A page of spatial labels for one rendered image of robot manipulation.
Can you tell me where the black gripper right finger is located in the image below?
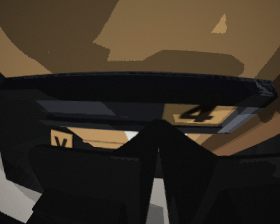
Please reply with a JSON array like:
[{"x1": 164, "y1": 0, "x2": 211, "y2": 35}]
[{"x1": 159, "y1": 120, "x2": 280, "y2": 224}]

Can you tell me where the tan letter tile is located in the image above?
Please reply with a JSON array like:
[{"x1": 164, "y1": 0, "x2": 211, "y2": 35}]
[
  {"x1": 51, "y1": 129, "x2": 73, "y2": 148},
  {"x1": 161, "y1": 104, "x2": 237, "y2": 127}
]

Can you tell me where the white paper ticket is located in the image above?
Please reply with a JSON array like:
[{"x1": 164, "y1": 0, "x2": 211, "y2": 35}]
[{"x1": 125, "y1": 132, "x2": 139, "y2": 140}]

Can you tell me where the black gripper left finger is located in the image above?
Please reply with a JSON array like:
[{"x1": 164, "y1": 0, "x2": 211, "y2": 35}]
[{"x1": 27, "y1": 120, "x2": 160, "y2": 224}]

